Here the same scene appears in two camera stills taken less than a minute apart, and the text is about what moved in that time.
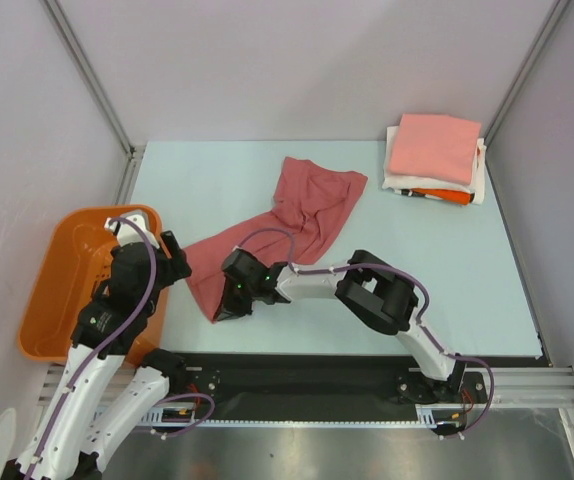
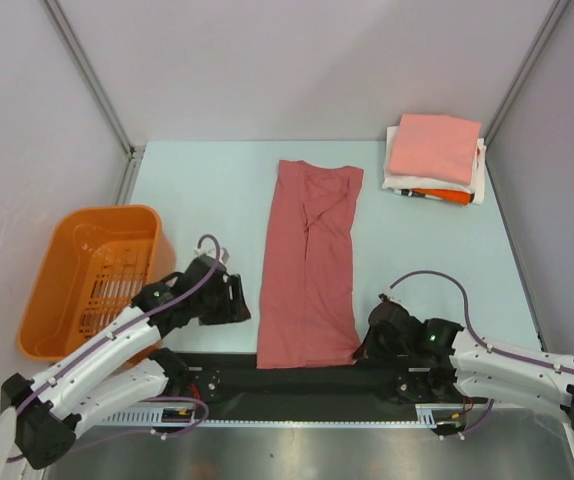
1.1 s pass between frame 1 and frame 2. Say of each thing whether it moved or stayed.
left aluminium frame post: stayed
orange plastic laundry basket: stayed
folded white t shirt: stayed
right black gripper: moved
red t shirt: moved
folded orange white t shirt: stayed
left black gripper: moved
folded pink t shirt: stayed
